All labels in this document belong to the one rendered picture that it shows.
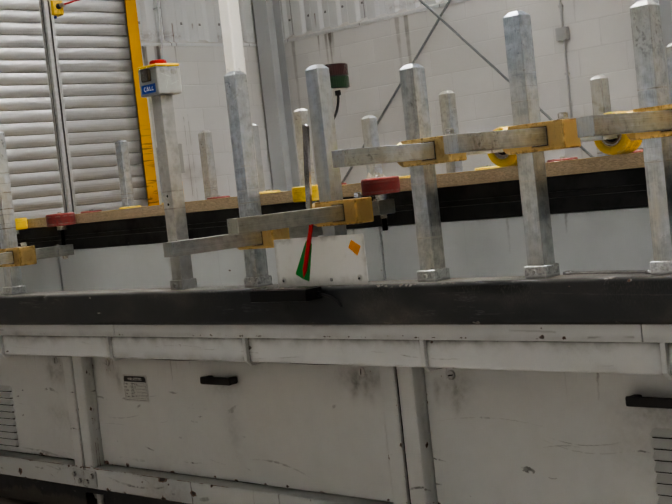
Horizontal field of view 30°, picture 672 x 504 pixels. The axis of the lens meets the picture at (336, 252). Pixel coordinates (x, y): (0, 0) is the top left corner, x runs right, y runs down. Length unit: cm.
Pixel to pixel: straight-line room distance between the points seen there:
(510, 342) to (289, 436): 94
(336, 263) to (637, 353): 68
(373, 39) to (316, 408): 926
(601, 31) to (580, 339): 845
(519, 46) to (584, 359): 56
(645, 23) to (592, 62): 854
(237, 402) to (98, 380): 61
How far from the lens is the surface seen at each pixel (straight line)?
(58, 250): 356
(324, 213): 246
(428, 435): 279
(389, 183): 257
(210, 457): 336
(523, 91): 222
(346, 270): 251
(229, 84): 274
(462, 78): 1141
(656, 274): 210
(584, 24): 1068
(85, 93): 1156
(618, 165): 236
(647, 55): 209
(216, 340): 289
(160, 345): 306
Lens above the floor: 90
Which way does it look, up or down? 3 degrees down
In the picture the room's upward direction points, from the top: 6 degrees counter-clockwise
